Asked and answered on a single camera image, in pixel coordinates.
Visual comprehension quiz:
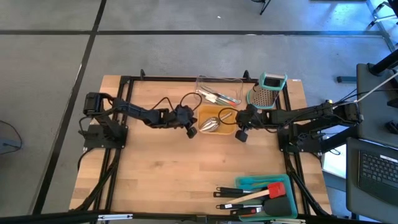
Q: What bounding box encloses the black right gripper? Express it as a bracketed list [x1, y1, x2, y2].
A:
[234, 103, 272, 143]

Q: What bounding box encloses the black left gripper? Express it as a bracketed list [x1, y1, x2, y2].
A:
[169, 104, 199, 140]

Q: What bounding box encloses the yellow plastic bin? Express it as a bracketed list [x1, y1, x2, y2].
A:
[197, 105, 238, 136]

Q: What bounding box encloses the small teal silicone spatula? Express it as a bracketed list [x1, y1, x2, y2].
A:
[244, 183, 270, 192]

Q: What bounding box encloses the slotted all-black nylon turner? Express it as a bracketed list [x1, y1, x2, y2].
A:
[216, 186, 247, 193]

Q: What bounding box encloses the red spatula wooden handle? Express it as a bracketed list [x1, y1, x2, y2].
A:
[226, 182, 287, 205]

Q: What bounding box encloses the black spoon spatula steel handle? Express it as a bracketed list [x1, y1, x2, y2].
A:
[213, 192, 247, 198]

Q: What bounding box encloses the solid black turner steel neck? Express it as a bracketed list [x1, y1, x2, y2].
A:
[229, 195, 293, 217]

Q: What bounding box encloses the translucent teal plastic bin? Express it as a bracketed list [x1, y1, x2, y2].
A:
[234, 174, 299, 222]

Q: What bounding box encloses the metal scoop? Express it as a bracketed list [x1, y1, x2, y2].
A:
[198, 112, 233, 133]

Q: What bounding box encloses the steel box grater teal trim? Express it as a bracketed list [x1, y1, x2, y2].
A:
[246, 72, 288, 110]

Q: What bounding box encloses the clear plastic bin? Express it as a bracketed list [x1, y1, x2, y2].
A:
[195, 75, 244, 106]

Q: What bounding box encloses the black desk leg bar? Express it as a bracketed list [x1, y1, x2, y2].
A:
[320, 124, 358, 154]

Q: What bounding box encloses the white box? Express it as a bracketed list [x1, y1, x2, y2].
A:
[322, 144, 348, 178]

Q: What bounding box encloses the black stand leg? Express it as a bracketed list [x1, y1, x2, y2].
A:
[251, 0, 272, 16]

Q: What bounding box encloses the grey side table top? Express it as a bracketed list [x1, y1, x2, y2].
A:
[356, 63, 398, 149]

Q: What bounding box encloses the grey laptop black keyboard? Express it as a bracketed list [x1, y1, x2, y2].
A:
[346, 136, 398, 223]

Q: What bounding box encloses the black stand pole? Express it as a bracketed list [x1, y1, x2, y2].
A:
[368, 57, 398, 77]

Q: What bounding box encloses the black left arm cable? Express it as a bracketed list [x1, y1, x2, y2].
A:
[150, 92, 203, 113]

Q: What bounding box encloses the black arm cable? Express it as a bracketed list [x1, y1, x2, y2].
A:
[150, 92, 203, 113]
[217, 107, 241, 126]

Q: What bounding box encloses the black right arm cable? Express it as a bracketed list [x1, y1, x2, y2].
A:
[217, 107, 241, 126]

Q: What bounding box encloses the black aluminium table frame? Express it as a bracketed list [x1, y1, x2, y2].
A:
[74, 68, 332, 218]

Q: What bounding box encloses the black floor cable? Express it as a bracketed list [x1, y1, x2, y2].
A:
[331, 88, 398, 106]

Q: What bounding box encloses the silver metal bracket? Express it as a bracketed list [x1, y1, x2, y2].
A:
[269, 217, 307, 224]
[97, 213, 134, 222]

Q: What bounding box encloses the white cable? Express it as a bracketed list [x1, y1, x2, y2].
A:
[347, 71, 398, 106]

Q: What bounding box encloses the black horizontal rail bar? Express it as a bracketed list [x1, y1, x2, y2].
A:
[0, 208, 398, 224]

